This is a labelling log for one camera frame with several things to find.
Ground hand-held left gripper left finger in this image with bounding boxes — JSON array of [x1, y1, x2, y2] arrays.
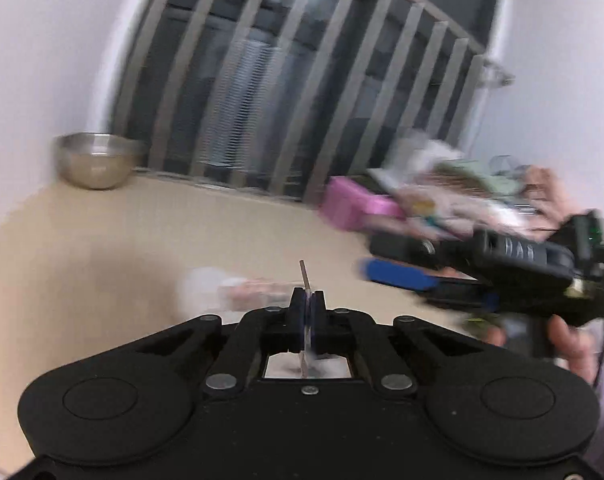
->
[[132, 287, 309, 393]]

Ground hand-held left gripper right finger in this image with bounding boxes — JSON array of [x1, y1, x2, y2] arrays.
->
[[309, 290, 478, 396]]

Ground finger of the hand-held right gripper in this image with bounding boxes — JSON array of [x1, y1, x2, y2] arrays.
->
[[357, 258, 499, 313], [369, 233, 477, 268]]

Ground white shoelace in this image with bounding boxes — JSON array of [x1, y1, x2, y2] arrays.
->
[[298, 259, 317, 378]]

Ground white sneaker shoe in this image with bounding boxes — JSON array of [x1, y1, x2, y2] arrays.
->
[[174, 265, 353, 378]]

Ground person's right hand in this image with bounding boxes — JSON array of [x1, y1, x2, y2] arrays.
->
[[546, 315, 603, 387]]

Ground clear plastic bag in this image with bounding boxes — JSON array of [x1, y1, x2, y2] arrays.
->
[[397, 180, 523, 241]]

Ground tan bag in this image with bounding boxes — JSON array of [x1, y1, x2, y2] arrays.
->
[[524, 166, 583, 226]]

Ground pink box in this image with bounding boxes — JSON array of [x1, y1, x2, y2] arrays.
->
[[319, 176, 377, 231]]

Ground white cardboard box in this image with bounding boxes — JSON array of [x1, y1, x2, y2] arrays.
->
[[382, 132, 465, 181]]

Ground green cloth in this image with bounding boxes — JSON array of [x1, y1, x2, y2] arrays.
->
[[447, 159, 528, 196]]

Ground steel window railing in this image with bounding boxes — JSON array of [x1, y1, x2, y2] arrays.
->
[[112, 0, 515, 206]]

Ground steel bowl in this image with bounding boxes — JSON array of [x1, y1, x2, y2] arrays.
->
[[54, 131, 147, 191]]

